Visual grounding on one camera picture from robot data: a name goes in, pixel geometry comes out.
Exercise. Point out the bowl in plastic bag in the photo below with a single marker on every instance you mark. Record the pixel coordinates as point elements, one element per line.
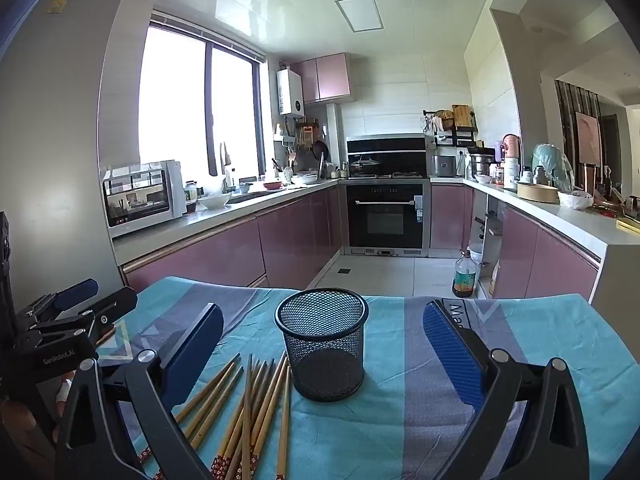
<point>575,201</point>

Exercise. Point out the yellow tray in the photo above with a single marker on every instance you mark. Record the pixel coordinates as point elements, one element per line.
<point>629,226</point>

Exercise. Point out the stainless steel pot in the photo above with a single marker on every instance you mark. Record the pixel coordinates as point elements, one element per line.
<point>481,166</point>

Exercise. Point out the black range hood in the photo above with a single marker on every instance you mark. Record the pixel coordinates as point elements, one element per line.
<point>385,146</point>

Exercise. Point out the pink wall cabinet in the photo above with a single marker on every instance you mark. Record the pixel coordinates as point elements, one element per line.
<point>325,77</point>

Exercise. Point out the person's left hand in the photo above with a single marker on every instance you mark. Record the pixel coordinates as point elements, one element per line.
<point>20,425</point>

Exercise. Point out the white plastic bottle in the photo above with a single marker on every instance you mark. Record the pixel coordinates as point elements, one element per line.
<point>511,174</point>

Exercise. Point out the framed painting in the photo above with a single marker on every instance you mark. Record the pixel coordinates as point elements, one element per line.
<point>589,137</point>

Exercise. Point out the countertop microwave oven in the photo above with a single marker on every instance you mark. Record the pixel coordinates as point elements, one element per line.
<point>170,190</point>

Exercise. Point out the ceiling light panel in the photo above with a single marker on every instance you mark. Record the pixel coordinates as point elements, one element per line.
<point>359,14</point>

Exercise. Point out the black mesh holder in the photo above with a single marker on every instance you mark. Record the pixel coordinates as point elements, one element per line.
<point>325,360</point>

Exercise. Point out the wooden cutting board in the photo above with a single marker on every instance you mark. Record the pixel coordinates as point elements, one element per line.
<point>461,116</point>

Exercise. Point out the kitchen window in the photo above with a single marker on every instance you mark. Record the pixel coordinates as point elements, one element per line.
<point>175,100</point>

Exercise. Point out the glass jar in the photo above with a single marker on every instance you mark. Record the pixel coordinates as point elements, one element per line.
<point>190,192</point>

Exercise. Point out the red bowl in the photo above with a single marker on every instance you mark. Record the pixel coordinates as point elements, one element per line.
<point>273,186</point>

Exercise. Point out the bunch of bamboo chopsticks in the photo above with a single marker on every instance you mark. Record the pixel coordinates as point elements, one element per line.
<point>247,410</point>

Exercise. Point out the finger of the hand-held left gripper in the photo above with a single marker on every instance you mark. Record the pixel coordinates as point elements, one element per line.
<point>117,307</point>
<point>75,292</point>

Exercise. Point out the teal and grey blanket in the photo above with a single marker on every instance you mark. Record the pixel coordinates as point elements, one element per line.
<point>400,410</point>

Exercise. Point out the white bowl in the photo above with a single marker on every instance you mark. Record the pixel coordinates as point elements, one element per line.
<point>304,179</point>
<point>214,202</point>

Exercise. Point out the white water heater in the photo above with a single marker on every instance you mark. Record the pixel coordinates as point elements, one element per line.
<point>290,92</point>

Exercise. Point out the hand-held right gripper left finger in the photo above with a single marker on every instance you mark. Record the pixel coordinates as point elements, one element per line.
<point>192,355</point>

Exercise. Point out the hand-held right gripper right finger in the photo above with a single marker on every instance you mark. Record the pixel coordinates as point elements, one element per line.
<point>450,355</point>

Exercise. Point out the glass dome food cover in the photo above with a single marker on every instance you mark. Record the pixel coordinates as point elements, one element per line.
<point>547,162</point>

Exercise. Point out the pot with glass lid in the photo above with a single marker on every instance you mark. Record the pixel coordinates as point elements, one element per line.
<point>364,165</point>

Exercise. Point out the frying pan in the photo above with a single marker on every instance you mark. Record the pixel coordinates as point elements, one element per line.
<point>320,150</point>

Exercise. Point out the bamboo steamer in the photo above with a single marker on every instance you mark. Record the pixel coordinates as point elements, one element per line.
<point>537,193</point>

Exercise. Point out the black wall rack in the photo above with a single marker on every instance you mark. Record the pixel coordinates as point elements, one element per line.
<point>457,135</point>

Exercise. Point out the cooking oil bottle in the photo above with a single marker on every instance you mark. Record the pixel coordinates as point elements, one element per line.
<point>465,277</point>

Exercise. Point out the pink base cabinets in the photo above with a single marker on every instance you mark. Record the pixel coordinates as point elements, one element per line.
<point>550,260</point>
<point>225,255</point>

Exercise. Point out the black built-in oven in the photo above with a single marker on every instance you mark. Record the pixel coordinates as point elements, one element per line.
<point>385,220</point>

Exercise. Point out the grey refrigerator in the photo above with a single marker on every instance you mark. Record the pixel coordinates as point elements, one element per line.
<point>60,110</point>

